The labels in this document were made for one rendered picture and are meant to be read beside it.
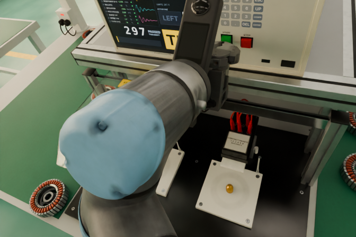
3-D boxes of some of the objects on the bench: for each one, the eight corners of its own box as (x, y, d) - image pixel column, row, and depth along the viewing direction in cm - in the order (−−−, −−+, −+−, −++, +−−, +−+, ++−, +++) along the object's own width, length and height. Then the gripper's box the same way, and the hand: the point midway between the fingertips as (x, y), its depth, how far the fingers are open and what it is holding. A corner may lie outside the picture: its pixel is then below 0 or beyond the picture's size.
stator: (48, 225, 73) (41, 221, 70) (28, 206, 78) (21, 201, 76) (76, 193, 78) (71, 189, 76) (56, 176, 84) (50, 172, 81)
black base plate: (296, 326, 51) (299, 326, 49) (67, 215, 74) (63, 212, 73) (312, 140, 77) (314, 136, 75) (140, 102, 101) (138, 99, 99)
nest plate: (166, 197, 71) (165, 195, 70) (123, 181, 76) (121, 179, 75) (185, 153, 79) (184, 151, 78) (145, 142, 85) (144, 139, 84)
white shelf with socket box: (87, 65, 125) (34, -29, 91) (37, 57, 138) (-26, -28, 105) (122, 27, 144) (89, -62, 111) (75, 23, 158) (33, -57, 124)
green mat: (58, 219, 74) (58, 219, 74) (-54, 163, 97) (-55, 162, 96) (177, 39, 127) (177, 38, 127) (87, 29, 150) (87, 29, 150)
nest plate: (251, 228, 62) (251, 227, 61) (195, 208, 67) (195, 206, 66) (262, 175, 70) (263, 173, 69) (212, 161, 76) (212, 159, 75)
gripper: (149, 118, 34) (201, 74, 51) (212, 133, 30) (245, 81, 48) (147, 56, 30) (203, 32, 48) (217, 66, 27) (250, 36, 44)
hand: (223, 43), depth 46 cm, fingers closed
